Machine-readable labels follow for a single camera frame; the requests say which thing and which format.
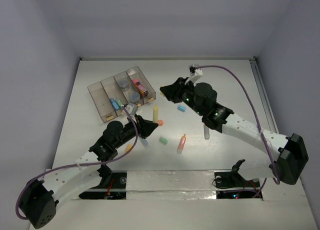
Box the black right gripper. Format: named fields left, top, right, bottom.
left=160, top=77, right=205, bottom=117

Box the blue highlighter cap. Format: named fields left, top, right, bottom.
left=177, top=105, right=186, bottom=113

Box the yellow highlighter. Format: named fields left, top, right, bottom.
left=152, top=105, right=159, bottom=124

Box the clear paperclip jar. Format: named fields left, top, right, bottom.
left=129, top=91, right=141, bottom=103
left=118, top=78, right=129, bottom=92

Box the pink capped pen tube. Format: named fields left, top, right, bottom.
left=132, top=79, right=149, bottom=97

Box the blue highlighter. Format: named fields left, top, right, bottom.
left=109, top=98, right=120, bottom=110
left=139, top=138, right=150, bottom=149

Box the green capped highlighter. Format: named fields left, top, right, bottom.
left=115, top=98, right=126, bottom=108

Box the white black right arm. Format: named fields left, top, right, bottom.
left=160, top=77, right=309, bottom=185

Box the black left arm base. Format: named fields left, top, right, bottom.
left=96, top=165, right=127, bottom=191

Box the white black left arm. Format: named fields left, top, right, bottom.
left=16, top=115, right=159, bottom=229

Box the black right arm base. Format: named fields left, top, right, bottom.
left=212, top=159, right=260, bottom=190

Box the green highlighter cap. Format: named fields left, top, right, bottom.
left=159, top=136, right=168, bottom=145

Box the orange yellow highlighter cap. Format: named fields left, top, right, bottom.
left=125, top=144, right=133, bottom=152

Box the orange highlighter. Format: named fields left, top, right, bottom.
left=176, top=134, right=187, bottom=155

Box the smoky clear drawer organizer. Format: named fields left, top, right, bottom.
left=87, top=66, right=157, bottom=123

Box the grey highlighter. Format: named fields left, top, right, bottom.
left=203, top=125, right=210, bottom=140

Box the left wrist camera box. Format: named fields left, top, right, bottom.
left=124, top=102, right=138, bottom=116

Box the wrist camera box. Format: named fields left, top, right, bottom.
left=124, top=102, right=138, bottom=116
left=185, top=64, right=203, bottom=84

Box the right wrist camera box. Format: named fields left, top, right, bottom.
left=185, top=64, right=203, bottom=84

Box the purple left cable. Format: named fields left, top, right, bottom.
left=15, top=106, right=139, bottom=220

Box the purple cable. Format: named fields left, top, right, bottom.
left=15, top=106, right=139, bottom=220
left=199, top=64, right=281, bottom=186

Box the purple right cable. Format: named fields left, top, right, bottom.
left=199, top=64, right=281, bottom=186

